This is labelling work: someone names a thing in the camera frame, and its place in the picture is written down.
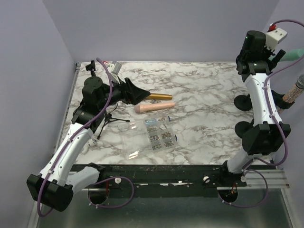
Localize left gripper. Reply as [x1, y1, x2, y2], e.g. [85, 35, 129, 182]
[98, 76, 151, 110]

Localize teal microphone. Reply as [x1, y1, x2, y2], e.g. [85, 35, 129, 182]
[280, 48, 304, 62]

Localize pink microphone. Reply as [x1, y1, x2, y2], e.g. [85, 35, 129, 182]
[134, 102, 175, 113]

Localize gold microphone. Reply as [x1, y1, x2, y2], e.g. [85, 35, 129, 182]
[146, 93, 172, 100]

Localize black tripod mic stand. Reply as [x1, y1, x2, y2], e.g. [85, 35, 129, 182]
[97, 113, 130, 140]

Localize glitter microphone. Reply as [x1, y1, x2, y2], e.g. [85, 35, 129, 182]
[277, 75, 304, 113]

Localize black round-base mic stand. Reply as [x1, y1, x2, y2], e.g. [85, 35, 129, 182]
[85, 60, 96, 78]

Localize black stand holding teal mic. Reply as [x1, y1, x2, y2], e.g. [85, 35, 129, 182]
[234, 95, 252, 111]

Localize black stand holding glitter mic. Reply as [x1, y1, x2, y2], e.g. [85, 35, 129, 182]
[235, 90, 285, 138]

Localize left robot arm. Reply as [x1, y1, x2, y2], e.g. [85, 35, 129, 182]
[26, 76, 150, 212]

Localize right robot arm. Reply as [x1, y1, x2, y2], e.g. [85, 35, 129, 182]
[218, 28, 291, 186]

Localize clear plastic screw box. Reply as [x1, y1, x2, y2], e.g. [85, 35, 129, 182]
[118, 115, 177, 160]

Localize white plastic faucet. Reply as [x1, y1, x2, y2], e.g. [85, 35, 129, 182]
[87, 138, 97, 147]

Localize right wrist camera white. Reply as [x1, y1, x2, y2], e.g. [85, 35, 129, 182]
[265, 24, 288, 52]

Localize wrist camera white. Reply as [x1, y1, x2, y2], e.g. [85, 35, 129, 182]
[105, 61, 122, 84]
[265, 24, 288, 52]

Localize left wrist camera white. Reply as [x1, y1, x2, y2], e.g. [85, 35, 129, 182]
[105, 61, 122, 84]

